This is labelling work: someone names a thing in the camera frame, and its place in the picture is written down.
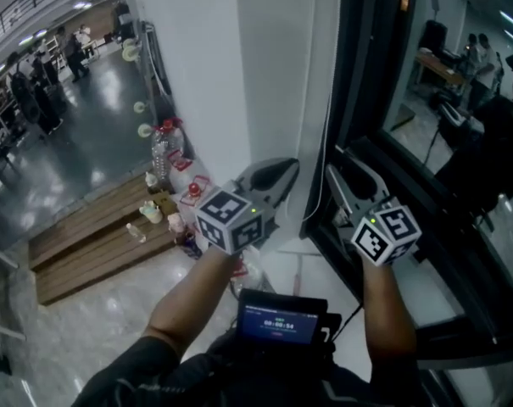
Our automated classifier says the person's right forearm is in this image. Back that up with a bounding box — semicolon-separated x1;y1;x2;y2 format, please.
359;259;419;371

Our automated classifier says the large clear water jug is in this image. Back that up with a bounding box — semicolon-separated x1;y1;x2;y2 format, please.
233;245;265;288
166;148;203;191
177;175;215;212
149;115;187;182

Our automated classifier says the dark patterned bottle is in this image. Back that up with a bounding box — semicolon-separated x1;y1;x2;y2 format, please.
176;228;204;259

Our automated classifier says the wooden step platform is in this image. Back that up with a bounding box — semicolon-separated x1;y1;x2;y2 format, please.
27;170;187;306

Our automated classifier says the folded trolley with cream wheels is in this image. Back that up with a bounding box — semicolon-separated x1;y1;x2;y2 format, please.
121;20;176;140

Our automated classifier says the small cardboard box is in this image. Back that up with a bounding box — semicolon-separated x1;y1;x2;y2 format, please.
149;188;177;216

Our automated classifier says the person's left forearm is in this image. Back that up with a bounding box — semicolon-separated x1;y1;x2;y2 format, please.
142;245;241;352

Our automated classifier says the small clear plastic bottle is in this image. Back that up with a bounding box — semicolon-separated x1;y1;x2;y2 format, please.
125;221;148;244

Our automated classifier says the small pink figurine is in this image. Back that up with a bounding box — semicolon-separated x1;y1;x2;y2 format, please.
166;212;186;233

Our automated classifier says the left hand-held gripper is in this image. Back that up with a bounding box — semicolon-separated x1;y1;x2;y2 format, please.
194;157;301;255

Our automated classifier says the pale green cup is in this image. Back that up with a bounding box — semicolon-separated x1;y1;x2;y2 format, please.
138;199;164;225

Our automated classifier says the black chest-mounted screen device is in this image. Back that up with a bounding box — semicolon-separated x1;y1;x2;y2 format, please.
236;288;343;348

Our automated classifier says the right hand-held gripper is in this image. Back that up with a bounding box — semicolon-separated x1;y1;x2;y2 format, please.
325;159;423;268

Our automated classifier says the white shelf rack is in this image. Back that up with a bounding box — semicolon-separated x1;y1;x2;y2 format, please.
42;33;67;72

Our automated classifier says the black device cable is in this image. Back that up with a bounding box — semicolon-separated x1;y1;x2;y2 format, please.
337;302;364;335

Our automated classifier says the standing rack with grey garments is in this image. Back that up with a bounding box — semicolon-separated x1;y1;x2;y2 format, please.
113;0;135;45

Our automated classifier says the black wheeled equipment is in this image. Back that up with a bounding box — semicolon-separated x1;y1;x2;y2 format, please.
8;71;42;123

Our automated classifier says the black framed window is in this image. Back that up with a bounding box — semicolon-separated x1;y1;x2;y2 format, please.
299;0;513;407

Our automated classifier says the person's dark shirt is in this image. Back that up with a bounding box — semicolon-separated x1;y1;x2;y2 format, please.
70;336;431;407

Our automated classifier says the group of ceiling lights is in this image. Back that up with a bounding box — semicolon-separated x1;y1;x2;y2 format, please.
0;0;94;75

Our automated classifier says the white bead pull chain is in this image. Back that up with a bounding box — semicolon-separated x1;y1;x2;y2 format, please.
300;0;345;225

